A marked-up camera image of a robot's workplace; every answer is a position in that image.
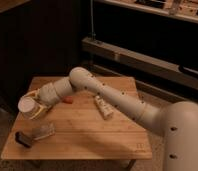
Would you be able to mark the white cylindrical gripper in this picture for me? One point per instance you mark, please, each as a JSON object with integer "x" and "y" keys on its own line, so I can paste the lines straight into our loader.
{"x": 51, "y": 94}

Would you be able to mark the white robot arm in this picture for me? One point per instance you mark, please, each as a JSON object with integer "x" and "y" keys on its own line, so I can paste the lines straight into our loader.
{"x": 176, "y": 123}

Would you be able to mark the black eraser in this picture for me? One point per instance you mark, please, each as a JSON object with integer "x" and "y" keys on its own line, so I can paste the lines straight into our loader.
{"x": 23, "y": 139}

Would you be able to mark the red carrot toy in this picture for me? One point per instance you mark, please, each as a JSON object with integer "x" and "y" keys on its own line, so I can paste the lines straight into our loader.
{"x": 68, "y": 100}

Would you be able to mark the wooden table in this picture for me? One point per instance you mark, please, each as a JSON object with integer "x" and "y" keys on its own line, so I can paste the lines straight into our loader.
{"x": 80, "y": 133}

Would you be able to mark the white tube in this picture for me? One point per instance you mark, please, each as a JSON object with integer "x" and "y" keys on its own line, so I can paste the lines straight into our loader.
{"x": 105, "y": 109}

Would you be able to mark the metal pole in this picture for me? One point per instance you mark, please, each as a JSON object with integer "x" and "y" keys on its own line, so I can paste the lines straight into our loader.
{"x": 93, "y": 35}

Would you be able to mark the wooden shelf unit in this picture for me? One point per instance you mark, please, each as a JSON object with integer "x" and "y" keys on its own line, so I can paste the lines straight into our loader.
{"x": 154, "y": 40}

